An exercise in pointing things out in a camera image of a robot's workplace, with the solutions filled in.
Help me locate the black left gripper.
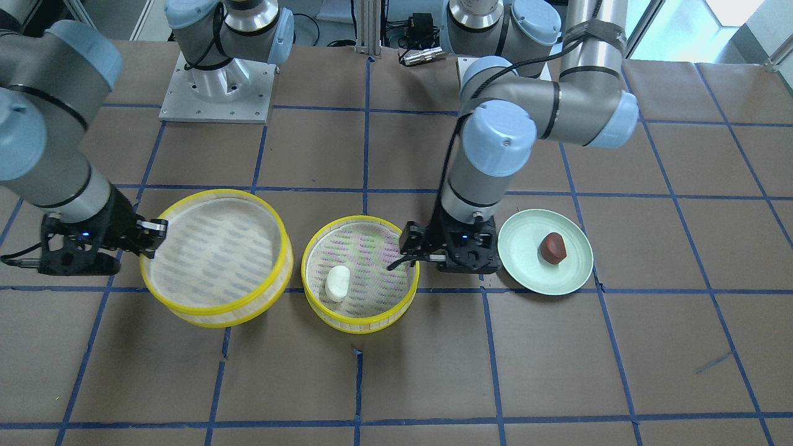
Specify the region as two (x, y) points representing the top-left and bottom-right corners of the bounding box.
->
(388, 205), (501, 274)

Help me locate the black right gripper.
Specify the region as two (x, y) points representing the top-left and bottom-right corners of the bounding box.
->
(2, 186), (168, 276)

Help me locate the white bun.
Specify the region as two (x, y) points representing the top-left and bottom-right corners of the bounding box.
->
(325, 265), (351, 303)

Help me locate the yellow steamer basket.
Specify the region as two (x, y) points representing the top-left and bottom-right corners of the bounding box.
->
(300, 216), (420, 334)
(139, 189), (294, 328)

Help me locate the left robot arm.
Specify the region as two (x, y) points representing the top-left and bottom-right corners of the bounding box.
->
(388, 1), (638, 274)

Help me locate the light green plate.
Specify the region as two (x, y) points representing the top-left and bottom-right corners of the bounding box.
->
(497, 209), (594, 295)

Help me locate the dark red bun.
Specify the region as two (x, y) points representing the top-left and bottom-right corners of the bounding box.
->
(539, 232), (567, 265)

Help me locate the silver metal connector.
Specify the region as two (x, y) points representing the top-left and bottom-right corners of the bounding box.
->
(398, 47), (448, 67)

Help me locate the black power adapter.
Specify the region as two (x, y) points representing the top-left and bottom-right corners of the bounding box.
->
(405, 12), (436, 47)

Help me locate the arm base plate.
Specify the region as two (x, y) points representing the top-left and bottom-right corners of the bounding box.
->
(457, 57), (474, 87)
(159, 55), (279, 125)

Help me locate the aluminium frame post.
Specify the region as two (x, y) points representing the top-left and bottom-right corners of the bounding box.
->
(353, 1), (385, 59)

